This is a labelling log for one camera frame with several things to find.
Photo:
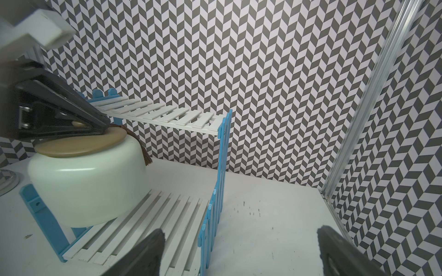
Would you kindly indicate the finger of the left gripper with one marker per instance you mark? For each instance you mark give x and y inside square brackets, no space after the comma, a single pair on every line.
[59,111]

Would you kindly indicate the blue white two-tier shelf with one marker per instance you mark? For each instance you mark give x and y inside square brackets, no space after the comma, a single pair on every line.
[189,223]

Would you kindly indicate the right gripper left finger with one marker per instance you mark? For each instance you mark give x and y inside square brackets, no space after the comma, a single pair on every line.
[143,260]

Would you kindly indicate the cream canister with olive lid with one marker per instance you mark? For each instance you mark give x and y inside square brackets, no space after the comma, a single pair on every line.
[88,180]

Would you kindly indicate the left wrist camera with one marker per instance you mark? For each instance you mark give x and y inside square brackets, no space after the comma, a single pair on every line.
[25,24]

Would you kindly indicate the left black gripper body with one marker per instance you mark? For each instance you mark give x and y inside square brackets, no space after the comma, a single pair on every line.
[16,105]

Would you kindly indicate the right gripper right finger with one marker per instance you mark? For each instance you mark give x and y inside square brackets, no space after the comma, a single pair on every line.
[341,258]

